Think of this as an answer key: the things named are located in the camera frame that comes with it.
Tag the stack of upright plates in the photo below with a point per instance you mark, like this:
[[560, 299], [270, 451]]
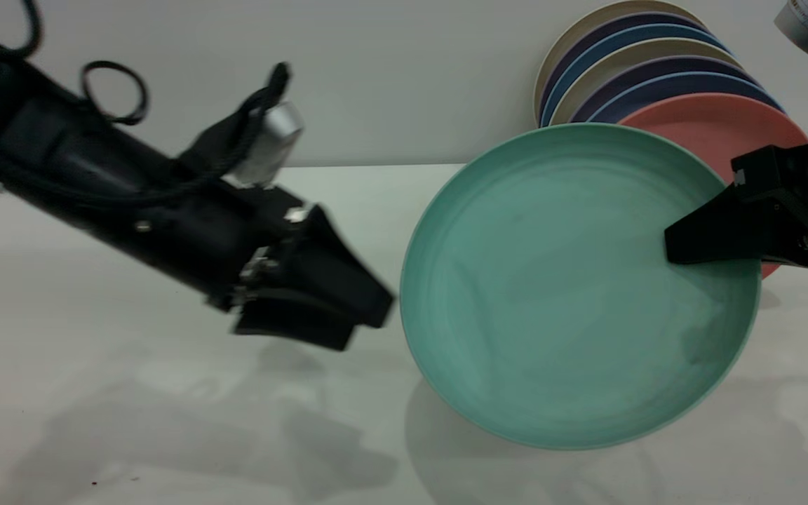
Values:
[[579, 21]]

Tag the pink plate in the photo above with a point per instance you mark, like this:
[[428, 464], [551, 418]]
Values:
[[712, 133]]

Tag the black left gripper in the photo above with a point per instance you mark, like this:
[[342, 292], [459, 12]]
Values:
[[243, 238]]

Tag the dark purple plate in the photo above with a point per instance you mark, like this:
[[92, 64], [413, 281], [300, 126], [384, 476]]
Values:
[[586, 35]]

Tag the navy blue plate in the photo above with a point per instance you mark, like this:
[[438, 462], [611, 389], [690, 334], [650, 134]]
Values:
[[684, 85]]

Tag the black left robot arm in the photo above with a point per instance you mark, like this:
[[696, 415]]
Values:
[[60, 161]]

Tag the beige plate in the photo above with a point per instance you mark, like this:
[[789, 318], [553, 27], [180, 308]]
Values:
[[628, 55]]

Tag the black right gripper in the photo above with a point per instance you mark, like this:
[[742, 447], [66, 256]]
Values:
[[807, 196]]

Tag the green plate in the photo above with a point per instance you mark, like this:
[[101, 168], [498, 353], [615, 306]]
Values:
[[558, 294]]

